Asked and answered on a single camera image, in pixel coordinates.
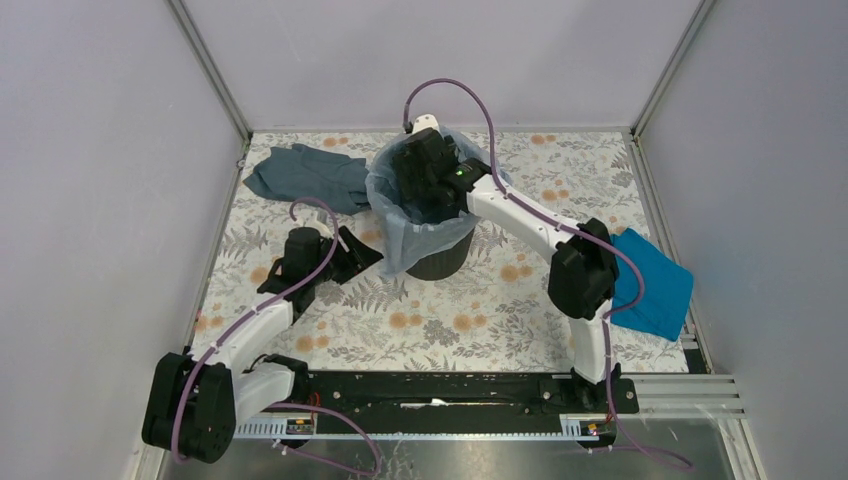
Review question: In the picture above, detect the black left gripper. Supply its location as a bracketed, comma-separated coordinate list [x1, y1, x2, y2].
[308, 224, 382, 285]

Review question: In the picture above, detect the light blue plastic trash bag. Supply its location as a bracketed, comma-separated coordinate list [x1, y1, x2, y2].
[365, 134, 480, 281]

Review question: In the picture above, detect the black plastic trash bin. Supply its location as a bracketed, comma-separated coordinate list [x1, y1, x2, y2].
[405, 135, 476, 282]

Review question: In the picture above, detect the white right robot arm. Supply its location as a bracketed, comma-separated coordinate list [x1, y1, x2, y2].
[390, 127, 619, 412]

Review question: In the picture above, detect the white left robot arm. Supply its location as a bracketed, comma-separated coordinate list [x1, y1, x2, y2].
[141, 226, 383, 464]

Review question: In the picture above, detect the grey-blue crumpled cloth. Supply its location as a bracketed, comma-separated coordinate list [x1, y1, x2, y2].
[243, 143, 370, 215]

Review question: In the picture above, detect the floral patterned table mat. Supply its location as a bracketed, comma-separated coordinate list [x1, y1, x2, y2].
[193, 132, 648, 372]

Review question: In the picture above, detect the bright blue cloth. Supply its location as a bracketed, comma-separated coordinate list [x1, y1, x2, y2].
[611, 229, 694, 342]

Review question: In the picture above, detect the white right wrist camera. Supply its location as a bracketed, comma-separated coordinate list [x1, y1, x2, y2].
[404, 114, 440, 135]

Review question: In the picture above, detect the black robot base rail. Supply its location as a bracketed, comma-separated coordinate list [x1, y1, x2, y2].
[248, 369, 641, 439]

